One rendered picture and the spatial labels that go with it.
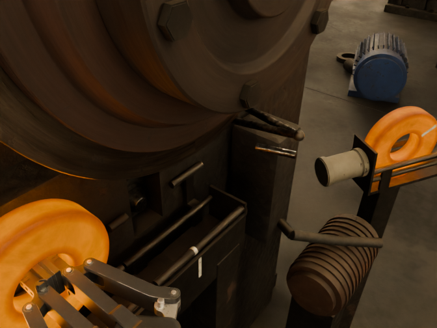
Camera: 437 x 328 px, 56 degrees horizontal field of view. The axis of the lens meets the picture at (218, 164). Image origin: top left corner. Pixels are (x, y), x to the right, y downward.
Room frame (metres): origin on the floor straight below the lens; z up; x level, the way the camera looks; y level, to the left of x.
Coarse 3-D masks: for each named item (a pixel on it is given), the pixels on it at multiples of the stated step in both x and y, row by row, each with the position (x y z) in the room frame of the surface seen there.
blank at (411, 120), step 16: (400, 112) 0.70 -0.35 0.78; (416, 112) 0.70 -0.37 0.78; (384, 128) 0.68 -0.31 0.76; (400, 128) 0.69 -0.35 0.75; (416, 128) 0.70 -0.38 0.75; (432, 128) 0.71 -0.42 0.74; (384, 144) 0.68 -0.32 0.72; (416, 144) 0.71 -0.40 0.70; (432, 144) 0.71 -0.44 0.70; (384, 160) 0.68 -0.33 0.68; (400, 160) 0.70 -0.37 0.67
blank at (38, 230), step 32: (0, 224) 0.25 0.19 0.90; (32, 224) 0.26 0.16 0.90; (64, 224) 0.28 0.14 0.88; (96, 224) 0.30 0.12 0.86; (0, 256) 0.23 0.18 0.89; (32, 256) 0.25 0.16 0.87; (64, 256) 0.29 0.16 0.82; (96, 256) 0.30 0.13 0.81; (0, 288) 0.22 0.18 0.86; (0, 320) 0.21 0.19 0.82
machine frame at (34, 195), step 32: (288, 96) 0.78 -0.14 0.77; (0, 160) 0.37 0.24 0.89; (192, 160) 0.54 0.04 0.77; (224, 160) 0.61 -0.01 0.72; (0, 192) 0.33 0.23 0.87; (32, 192) 0.34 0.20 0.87; (64, 192) 0.37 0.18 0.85; (96, 192) 0.40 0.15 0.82; (160, 192) 0.48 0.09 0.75; (128, 224) 0.43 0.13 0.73; (160, 224) 0.48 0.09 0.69; (128, 256) 0.42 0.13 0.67; (256, 256) 0.73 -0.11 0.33; (256, 288) 0.75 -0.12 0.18
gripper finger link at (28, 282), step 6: (30, 270) 0.25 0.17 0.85; (24, 276) 0.24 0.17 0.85; (30, 276) 0.24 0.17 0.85; (24, 282) 0.24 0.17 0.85; (30, 282) 0.24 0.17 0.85; (24, 288) 0.24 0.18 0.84; (30, 288) 0.23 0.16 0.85; (30, 294) 0.23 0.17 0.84; (36, 294) 0.22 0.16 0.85; (36, 300) 0.22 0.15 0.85; (42, 306) 0.21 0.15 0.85; (42, 312) 0.21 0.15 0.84
